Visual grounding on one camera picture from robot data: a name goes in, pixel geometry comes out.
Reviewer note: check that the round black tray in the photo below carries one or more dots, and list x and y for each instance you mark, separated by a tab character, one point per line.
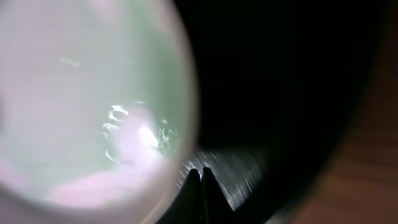
280	79

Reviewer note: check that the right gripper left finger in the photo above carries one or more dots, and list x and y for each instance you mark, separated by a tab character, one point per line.
186	208

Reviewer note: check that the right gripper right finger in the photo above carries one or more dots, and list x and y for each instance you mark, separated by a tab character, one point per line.
215	208

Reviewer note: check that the pink white plate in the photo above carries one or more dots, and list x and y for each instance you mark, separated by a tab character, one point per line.
98	110

